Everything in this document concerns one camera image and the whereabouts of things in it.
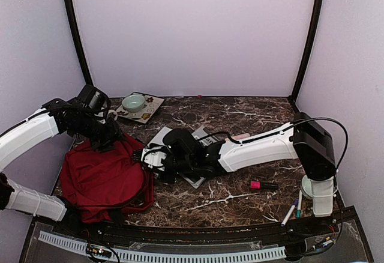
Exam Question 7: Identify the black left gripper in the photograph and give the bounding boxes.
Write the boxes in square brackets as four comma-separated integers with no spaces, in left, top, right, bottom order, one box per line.
[70,113,127,153]

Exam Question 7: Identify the red student backpack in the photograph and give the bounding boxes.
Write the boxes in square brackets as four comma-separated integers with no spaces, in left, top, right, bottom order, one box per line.
[60,136,154,224]

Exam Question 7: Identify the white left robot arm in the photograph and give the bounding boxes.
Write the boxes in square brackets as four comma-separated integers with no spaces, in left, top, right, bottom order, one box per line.
[1,85,125,237]

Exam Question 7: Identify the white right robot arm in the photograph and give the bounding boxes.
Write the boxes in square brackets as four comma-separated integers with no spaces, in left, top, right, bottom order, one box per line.
[134,112,337,235]

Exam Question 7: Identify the white mug with coral print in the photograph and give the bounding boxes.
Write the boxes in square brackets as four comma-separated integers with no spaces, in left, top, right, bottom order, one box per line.
[104,110,118,122]

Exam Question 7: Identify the light green ceramic bowl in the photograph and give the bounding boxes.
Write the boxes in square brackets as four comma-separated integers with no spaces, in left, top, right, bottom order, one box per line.
[121,94,145,113]

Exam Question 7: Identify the square floral ceramic plate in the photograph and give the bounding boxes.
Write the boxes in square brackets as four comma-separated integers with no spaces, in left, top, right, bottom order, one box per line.
[116,92,164,124]

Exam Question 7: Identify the pink black highlighter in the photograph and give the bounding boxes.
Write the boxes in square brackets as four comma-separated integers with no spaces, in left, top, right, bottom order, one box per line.
[250,181,279,190]

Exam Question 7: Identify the white blue marker pen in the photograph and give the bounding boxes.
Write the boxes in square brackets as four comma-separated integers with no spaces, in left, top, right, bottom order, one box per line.
[280,205,296,227]

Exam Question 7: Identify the round glass jar lid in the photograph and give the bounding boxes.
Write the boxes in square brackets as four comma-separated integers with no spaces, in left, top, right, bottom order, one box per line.
[301,175,313,199]

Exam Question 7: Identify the white teal marker pen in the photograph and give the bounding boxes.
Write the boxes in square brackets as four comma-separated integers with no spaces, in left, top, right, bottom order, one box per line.
[296,190,302,219]

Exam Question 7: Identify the black front frame rail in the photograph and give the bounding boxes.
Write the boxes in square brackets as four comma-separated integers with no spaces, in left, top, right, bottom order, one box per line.
[20,207,374,262]

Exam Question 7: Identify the grey slotted cable duct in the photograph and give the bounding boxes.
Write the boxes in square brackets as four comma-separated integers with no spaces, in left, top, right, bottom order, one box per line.
[38,231,286,262]

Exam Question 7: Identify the black left frame post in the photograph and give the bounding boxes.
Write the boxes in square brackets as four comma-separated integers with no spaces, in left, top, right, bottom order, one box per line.
[64,0,94,85]

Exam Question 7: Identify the black frame post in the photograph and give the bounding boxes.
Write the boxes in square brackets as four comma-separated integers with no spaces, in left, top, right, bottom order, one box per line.
[288,0,323,105]
[64,0,94,85]

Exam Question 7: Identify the black right frame post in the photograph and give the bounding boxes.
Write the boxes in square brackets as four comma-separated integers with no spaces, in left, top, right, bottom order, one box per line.
[288,0,323,105]

